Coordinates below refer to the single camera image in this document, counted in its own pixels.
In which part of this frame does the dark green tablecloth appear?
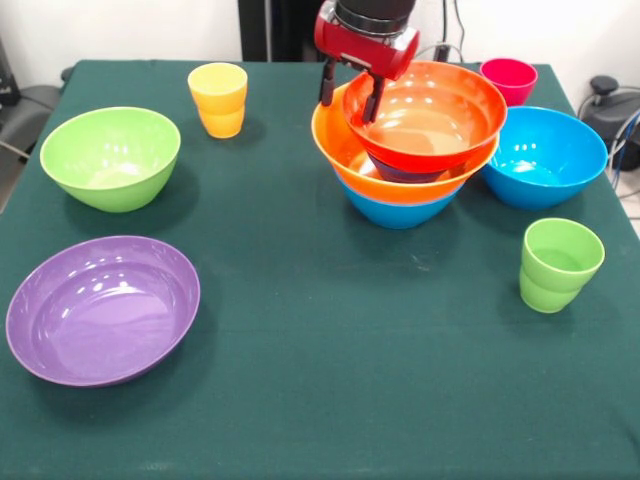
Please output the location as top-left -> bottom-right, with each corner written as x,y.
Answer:
0,59 -> 640,480

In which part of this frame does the orange-red shallow bowl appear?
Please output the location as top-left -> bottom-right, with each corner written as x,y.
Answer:
342,60 -> 509,174

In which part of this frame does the black wall cable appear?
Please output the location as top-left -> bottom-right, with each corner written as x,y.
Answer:
417,0 -> 469,64

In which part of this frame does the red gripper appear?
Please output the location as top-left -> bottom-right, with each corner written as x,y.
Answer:
313,0 -> 420,124

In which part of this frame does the small dark blue bowl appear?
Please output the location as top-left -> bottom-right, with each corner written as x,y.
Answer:
369,153 -> 451,185

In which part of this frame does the yellow cup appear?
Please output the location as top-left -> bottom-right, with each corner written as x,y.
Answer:
187,62 -> 249,139

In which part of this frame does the light blue bowl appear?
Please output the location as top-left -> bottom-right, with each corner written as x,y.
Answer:
480,105 -> 609,211
339,177 -> 461,231

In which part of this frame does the grey office chair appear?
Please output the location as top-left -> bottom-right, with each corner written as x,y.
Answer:
0,84 -> 64,151

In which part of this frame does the tangle of cables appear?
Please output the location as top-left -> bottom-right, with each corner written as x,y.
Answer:
604,109 -> 640,196

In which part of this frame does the purple bowl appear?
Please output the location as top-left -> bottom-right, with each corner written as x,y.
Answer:
5,235 -> 202,388

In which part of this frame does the red cup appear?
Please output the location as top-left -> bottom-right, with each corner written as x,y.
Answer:
479,57 -> 540,107

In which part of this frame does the green bowl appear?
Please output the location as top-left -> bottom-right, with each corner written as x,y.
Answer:
39,105 -> 182,214

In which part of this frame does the green cup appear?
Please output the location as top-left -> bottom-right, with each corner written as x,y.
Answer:
519,217 -> 606,315

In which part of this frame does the large yellow-orange bowl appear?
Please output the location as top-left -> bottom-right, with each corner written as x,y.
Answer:
310,82 -> 501,207

